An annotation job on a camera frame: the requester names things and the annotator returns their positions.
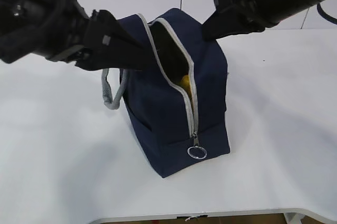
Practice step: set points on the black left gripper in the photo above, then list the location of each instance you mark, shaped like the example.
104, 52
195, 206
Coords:
100, 42

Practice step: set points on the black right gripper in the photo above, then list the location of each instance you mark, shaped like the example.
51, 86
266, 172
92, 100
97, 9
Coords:
235, 17

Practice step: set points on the yellow pear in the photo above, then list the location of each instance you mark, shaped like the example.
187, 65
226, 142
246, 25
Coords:
185, 84

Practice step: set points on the navy insulated lunch bag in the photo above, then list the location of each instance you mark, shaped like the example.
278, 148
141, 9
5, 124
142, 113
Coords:
174, 130

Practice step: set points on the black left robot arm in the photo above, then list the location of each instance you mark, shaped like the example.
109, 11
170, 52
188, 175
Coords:
27, 24

